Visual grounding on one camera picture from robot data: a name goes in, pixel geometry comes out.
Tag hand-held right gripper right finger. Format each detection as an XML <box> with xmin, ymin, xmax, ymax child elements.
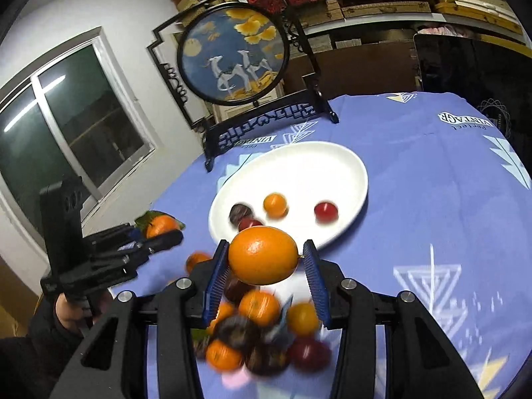
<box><xmin>303</xmin><ymin>239</ymin><xmax>491</xmax><ymax>399</ymax></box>

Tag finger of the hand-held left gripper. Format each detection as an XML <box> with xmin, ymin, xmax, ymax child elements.
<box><xmin>95</xmin><ymin>229</ymin><xmax>184</xmax><ymax>282</ymax></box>
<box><xmin>84</xmin><ymin>223</ymin><xmax>144</xmax><ymax>255</ymax></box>

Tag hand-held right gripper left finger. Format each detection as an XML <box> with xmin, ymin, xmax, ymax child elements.
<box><xmin>50</xmin><ymin>239</ymin><xmax>231</xmax><ymax>399</ymax></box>

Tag tangerine with green leaf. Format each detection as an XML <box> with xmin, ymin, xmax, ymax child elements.
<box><xmin>135</xmin><ymin>211</ymin><xmax>186</xmax><ymax>240</ymax></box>

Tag large orange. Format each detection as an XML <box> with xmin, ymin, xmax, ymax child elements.
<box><xmin>228</xmin><ymin>226</ymin><xmax>299</xmax><ymax>287</ymax></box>

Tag white oval plate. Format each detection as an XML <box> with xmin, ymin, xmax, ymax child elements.
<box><xmin>208</xmin><ymin>141</ymin><xmax>369</xmax><ymax>254</ymax></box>

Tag person's left forearm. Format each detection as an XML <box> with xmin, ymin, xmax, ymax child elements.
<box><xmin>0</xmin><ymin>297</ymin><xmax>90</xmax><ymax>399</ymax></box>

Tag person's left hand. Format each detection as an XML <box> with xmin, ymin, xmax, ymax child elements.
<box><xmin>54</xmin><ymin>290</ymin><xmax>114</xmax><ymax>336</ymax></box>

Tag dark purple plum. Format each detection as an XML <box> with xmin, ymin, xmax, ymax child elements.
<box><xmin>245</xmin><ymin>343</ymin><xmax>292</xmax><ymax>377</ymax></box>
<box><xmin>224</xmin><ymin>276</ymin><xmax>256</xmax><ymax>304</ymax></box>
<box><xmin>229</xmin><ymin>203</ymin><xmax>253</xmax><ymax>225</ymax></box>
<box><xmin>216</xmin><ymin>316</ymin><xmax>262</xmax><ymax>352</ymax></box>

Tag small tangerine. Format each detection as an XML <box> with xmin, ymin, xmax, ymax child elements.
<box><xmin>205</xmin><ymin>338</ymin><xmax>244</xmax><ymax>372</ymax></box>
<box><xmin>286</xmin><ymin>303</ymin><xmax>321</xmax><ymax>336</ymax></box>
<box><xmin>208</xmin><ymin>301</ymin><xmax>237</xmax><ymax>335</ymax></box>
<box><xmin>263</xmin><ymin>192</ymin><xmax>289</xmax><ymax>218</ymax></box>
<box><xmin>238</xmin><ymin>290</ymin><xmax>281</xmax><ymax>327</ymax></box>
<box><xmin>185</xmin><ymin>251</ymin><xmax>213</xmax><ymax>274</ymax></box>

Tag white framed window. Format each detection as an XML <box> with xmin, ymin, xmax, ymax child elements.
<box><xmin>0</xmin><ymin>27</ymin><xmax>161</xmax><ymax>237</ymax></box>

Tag blue printed tablecloth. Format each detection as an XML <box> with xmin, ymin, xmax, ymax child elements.
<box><xmin>110</xmin><ymin>91</ymin><xmax>532</xmax><ymax>399</ymax></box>

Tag round painted screen ornament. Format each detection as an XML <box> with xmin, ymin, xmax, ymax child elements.
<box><xmin>146</xmin><ymin>0</ymin><xmax>339</xmax><ymax>172</ymax></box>

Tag brown cardboard panel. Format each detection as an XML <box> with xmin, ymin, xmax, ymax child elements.
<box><xmin>287</xmin><ymin>29</ymin><xmax>420</xmax><ymax>100</ymax></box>

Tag white metal shelf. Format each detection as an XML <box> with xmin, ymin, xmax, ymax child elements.
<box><xmin>216</xmin><ymin>0</ymin><xmax>532</xmax><ymax>57</ymax></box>

